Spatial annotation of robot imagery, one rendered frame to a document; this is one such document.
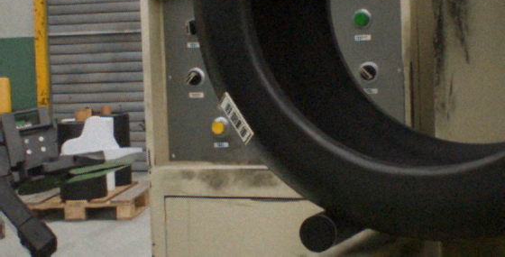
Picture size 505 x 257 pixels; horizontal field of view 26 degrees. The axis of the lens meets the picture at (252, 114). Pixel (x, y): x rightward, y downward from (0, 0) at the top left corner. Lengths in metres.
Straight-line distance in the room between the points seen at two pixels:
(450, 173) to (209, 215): 1.01
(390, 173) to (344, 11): 0.89
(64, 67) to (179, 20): 9.16
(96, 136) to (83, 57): 10.02
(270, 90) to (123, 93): 9.88
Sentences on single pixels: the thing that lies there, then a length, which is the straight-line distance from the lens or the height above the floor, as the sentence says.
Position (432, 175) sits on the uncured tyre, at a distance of 1.22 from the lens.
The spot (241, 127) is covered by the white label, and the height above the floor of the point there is 1.03.
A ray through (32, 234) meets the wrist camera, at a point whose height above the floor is 0.93.
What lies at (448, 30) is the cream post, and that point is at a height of 1.14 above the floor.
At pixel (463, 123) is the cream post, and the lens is 1.63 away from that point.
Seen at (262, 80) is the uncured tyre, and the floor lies 1.08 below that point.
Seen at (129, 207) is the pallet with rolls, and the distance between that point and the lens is 7.80.
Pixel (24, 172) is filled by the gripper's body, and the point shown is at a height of 1.00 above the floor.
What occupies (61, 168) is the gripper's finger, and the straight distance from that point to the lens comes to 1.22.
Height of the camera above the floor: 1.11
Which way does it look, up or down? 3 degrees down
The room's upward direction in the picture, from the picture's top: 2 degrees counter-clockwise
